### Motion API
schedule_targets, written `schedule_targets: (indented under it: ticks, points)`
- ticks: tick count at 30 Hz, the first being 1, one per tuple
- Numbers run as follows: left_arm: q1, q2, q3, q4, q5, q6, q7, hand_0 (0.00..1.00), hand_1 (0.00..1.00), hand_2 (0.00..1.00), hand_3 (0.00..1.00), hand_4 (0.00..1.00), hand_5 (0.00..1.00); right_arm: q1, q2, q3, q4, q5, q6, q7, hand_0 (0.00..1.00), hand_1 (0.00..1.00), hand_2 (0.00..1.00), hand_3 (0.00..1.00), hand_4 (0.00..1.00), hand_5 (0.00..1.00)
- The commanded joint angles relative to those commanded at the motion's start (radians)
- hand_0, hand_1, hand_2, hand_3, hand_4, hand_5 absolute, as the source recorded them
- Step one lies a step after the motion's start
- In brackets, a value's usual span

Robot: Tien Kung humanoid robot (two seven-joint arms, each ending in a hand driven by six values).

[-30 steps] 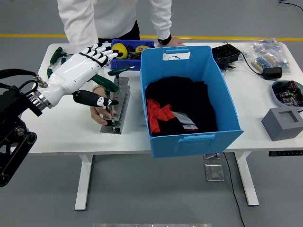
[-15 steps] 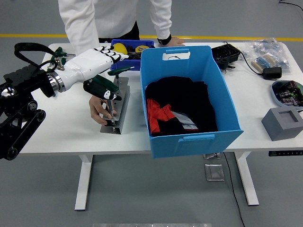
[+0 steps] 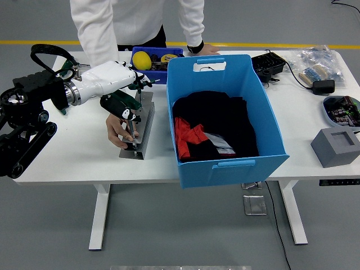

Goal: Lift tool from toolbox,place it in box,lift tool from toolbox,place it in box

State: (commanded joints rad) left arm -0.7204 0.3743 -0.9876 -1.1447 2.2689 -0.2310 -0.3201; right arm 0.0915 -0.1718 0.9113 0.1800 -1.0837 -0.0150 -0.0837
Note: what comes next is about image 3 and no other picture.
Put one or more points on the person's right hand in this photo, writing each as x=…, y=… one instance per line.
x=115, y=132

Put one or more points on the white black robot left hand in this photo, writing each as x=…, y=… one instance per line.
x=107, y=76

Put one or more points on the person's left hand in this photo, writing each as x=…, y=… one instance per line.
x=209, y=50

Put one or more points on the grey metal tool holder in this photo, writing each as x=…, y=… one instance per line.
x=147, y=132

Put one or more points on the large blue plastic box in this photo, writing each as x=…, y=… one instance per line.
x=225, y=174

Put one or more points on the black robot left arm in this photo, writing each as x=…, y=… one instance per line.
x=28, y=87

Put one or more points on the person's left forearm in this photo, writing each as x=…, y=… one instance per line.
x=194, y=31

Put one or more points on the person's right forearm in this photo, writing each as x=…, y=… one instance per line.
x=98, y=47

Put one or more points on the black wrist watch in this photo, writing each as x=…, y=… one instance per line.
x=195, y=48

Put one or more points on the yellow lemon-shaped ball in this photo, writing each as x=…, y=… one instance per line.
x=142, y=60

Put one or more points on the yellow tape measure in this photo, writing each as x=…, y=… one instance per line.
x=167, y=58

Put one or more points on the yellow floor tape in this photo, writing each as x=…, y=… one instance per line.
x=253, y=44

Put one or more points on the small dark blue bin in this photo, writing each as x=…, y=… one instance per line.
x=157, y=76

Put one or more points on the dark brown round part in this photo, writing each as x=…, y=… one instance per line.
x=155, y=58

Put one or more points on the black plastic tray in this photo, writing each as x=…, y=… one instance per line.
x=267, y=63

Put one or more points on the person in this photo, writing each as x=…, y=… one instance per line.
x=135, y=17

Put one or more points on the black cloth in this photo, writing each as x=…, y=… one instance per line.
x=219, y=118

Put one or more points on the red cloth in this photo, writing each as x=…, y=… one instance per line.
x=185, y=135

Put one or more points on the white table leg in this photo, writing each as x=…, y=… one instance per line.
x=99, y=219
x=292, y=213

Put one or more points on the grey white cloth piece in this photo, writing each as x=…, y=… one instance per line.
x=219, y=140

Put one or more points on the beige resistor strip bundle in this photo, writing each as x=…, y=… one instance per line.
x=312, y=74

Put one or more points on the clear plastic parts bags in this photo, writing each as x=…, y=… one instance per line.
x=315, y=56

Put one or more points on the black power adapter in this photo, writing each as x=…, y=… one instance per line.
x=323, y=87

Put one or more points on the light blue dish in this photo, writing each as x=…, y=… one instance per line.
x=329, y=121

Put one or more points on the small metal floor plate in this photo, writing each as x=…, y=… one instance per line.
x=251, y=185

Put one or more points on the pile of dark capacitors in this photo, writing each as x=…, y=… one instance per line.
x=343, y=112

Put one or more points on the grey block with square recess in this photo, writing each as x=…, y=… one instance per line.
x=329, y=152

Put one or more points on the large metal floor plate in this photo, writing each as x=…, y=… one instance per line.
x=254, y=205

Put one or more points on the black table control panel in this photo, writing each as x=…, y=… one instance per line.
x=337, y=182

